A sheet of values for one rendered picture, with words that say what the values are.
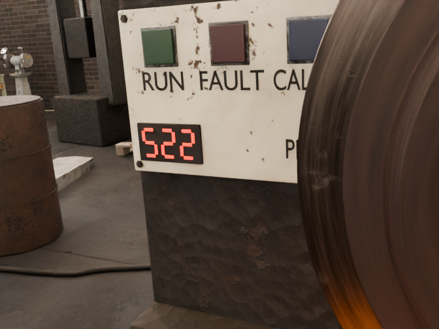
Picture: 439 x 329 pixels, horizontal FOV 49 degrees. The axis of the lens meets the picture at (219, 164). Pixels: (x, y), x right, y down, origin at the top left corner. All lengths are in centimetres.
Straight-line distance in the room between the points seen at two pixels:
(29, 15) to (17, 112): 629
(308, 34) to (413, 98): 19
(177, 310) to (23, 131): 241
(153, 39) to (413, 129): 32
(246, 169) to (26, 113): 253
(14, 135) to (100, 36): 287
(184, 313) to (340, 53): 42
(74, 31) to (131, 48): 538
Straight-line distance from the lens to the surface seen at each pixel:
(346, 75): 32
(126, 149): 515
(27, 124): 298
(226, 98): 49
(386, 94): 30
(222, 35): 48
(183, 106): 52
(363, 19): 32
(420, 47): 30
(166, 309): 65
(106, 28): 558
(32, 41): 916
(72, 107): 589
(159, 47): 52
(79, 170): 454
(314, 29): 45
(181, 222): 59
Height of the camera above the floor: 121
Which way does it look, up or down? 16 degrees down
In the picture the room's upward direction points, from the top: 3 degrees counter-clockwise
